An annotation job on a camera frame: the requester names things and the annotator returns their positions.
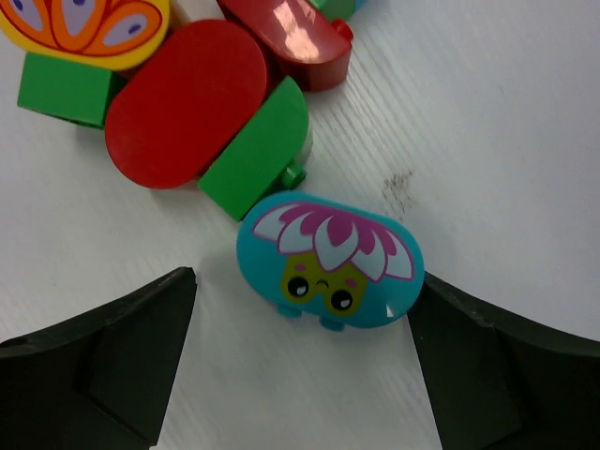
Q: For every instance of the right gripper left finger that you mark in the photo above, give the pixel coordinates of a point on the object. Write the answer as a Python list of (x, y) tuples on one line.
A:
[(102, 379)]

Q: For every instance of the teal square lego brick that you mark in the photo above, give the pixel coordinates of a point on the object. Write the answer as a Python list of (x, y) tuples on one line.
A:
[(337, 9)]

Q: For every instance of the blue flower face lego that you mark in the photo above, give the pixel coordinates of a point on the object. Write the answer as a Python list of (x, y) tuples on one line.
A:
[(343, 265)]

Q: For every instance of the yellow orange flower lego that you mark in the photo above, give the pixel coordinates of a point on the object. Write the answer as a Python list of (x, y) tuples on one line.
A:
[(111, 34)]

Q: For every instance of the red long lego brick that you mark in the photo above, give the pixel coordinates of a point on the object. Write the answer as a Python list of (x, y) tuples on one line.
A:
[(307, 47)]

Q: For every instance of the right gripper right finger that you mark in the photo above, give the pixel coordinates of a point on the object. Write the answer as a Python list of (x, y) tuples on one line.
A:
[(497, 380)]

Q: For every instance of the green rounded lego brick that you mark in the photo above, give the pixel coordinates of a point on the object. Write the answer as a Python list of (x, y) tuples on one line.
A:
[(267, 155)]

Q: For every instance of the green small lego brick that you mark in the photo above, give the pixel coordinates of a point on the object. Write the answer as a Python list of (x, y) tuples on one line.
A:
[(73, 92)]

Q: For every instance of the red rounded lego brick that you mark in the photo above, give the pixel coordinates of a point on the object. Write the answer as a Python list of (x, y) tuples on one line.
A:
[(188, 101)]

